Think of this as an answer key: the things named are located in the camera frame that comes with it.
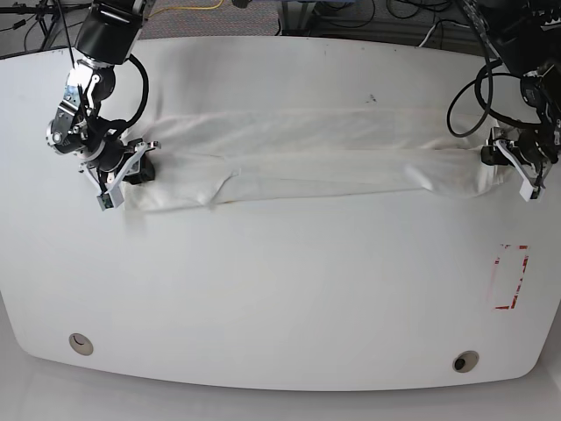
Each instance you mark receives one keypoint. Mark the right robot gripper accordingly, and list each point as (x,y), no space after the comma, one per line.
(115,162)

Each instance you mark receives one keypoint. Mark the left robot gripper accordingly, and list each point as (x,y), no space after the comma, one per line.
(520,149)

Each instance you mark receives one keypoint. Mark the white printed T-shirt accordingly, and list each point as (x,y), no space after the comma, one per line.
(212,158)

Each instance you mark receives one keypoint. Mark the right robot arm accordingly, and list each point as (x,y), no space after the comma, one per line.
(105,41)

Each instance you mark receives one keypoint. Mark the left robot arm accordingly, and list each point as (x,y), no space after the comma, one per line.
(525,39)

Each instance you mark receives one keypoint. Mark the red tape rectangle marking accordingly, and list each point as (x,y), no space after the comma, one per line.
(507,276)

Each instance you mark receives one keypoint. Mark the black tripod stand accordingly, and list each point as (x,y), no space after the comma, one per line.
(29,27)

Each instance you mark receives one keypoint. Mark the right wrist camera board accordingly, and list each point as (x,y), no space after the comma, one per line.
(110,199)

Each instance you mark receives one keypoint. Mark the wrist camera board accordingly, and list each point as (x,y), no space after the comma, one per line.
(530,192)
(110,199)

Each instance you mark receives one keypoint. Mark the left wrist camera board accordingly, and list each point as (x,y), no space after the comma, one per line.
(530,192)

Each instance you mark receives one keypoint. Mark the left table cable grommet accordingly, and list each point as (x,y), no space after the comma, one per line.
(81,344)

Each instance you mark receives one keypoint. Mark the table cable grommet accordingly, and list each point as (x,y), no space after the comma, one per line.
(81,344)
(465,362)

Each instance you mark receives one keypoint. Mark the right table cable grommet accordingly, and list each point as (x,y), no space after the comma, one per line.
(465,362)

